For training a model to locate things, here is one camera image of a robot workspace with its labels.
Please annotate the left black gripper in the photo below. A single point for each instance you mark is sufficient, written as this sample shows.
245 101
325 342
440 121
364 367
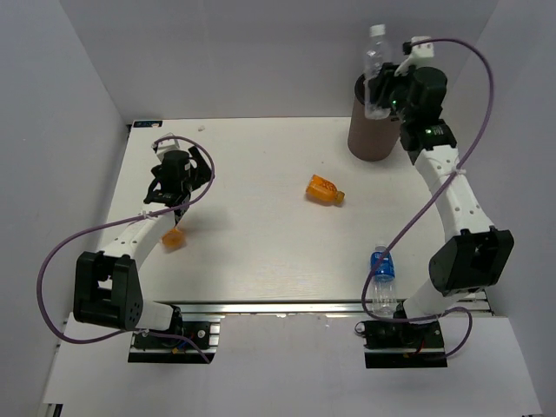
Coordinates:
201 174

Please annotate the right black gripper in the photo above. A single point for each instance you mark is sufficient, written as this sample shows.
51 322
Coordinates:
382 81

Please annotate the clear plastic bottle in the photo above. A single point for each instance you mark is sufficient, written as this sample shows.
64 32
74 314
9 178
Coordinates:
378 52

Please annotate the small orange bottle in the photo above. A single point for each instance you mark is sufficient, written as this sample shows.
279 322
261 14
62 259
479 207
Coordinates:
173 239

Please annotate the orange plastic bottle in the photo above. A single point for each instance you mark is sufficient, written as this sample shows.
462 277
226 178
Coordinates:
323 190

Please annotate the blue label water bottle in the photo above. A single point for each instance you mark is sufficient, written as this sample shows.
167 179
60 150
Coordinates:
383 290

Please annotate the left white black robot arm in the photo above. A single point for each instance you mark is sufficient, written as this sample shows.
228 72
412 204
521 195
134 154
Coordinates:
107 287

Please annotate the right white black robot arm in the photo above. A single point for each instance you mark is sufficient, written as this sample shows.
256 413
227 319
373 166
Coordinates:
475 252

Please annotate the brown cylindrical waste bin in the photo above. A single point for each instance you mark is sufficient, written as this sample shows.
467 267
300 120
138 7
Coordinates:
368 139

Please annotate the blue table label sticker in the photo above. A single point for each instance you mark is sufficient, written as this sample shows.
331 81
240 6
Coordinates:
147 124

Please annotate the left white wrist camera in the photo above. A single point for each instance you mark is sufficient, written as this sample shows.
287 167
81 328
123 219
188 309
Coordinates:
164 145

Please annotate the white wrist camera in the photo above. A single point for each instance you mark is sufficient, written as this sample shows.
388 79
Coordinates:
418 52
164 145

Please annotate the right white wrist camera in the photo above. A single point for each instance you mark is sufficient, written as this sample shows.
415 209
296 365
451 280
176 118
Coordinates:
418 52

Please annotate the aluminium table rail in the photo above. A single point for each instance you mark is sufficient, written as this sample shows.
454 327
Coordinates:
301 307

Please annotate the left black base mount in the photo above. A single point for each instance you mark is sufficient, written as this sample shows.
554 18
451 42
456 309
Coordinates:
148 349

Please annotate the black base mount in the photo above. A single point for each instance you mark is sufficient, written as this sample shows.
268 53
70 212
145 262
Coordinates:
148 349
402 345

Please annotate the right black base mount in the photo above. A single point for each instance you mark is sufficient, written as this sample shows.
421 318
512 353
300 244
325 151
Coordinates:
402 345

